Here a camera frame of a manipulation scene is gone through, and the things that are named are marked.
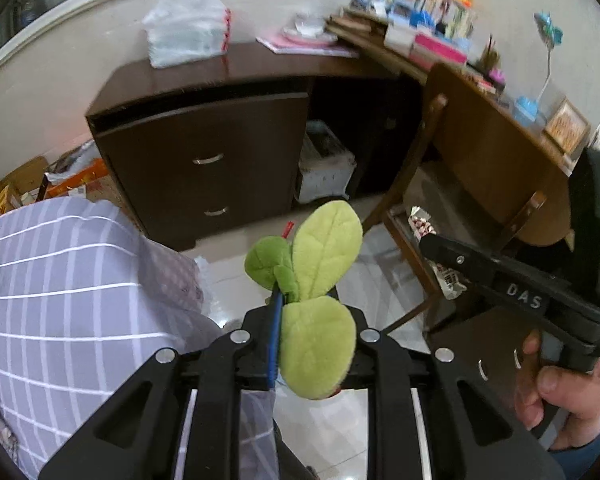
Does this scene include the person's right hand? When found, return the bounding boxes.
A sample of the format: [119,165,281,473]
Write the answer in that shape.
[512,332,600,431]

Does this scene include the person's right forearm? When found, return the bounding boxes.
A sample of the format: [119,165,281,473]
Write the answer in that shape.
[547,410,600,468]

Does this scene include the pink box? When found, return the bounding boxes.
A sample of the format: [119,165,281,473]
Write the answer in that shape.
[412,32,468,66]

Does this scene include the filled white plastic bag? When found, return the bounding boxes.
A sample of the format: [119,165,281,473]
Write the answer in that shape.
[142,0,231,68]

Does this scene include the wooden desk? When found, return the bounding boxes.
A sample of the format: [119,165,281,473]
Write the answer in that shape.
[325,7,588,176]

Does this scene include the wooden chair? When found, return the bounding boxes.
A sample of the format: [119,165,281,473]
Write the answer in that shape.
[362,62,573,336]

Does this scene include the wooden picture frame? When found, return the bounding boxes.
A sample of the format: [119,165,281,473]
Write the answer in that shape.
[544,99,592,156]

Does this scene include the blue desk lamp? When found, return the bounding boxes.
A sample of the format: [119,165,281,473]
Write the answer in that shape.
[512,10,565,128]

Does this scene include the green plush leaf toy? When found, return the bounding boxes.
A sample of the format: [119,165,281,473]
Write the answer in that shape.
[244,200,365,401]

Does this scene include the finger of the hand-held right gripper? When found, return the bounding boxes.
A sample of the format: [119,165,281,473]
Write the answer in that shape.
[419,234,600,361]

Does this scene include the row of books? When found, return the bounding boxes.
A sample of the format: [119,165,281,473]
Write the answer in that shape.
[350,0,476,41]

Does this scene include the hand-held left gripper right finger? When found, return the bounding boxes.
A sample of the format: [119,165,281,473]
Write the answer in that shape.
[337,300,567,480]

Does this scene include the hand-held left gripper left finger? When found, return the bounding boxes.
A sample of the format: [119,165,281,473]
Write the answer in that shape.
[39,292,287,480]

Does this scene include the open cardboard box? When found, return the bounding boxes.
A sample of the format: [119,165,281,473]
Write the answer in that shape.
[0,156,48,223]

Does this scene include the stacked white bowls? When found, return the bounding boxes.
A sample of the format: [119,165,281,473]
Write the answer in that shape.
[282,10,338,43]

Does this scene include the orange box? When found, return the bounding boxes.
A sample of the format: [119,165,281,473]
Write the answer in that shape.
[42,140,111,201]

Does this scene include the red white snack wrapper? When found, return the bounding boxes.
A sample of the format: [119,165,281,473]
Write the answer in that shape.
[410,205,468,301]

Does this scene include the white box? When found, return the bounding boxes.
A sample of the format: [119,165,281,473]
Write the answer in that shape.
[294,120,357,205]

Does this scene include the pink book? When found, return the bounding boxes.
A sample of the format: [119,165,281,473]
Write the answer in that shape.
[256,34,360,58]

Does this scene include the purple checked tablecloth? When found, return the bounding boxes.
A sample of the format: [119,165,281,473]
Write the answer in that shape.
[0,196,281,480]

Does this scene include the dark wooden cabinet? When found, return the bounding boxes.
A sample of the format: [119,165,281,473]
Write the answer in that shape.
[86,42,423,252]

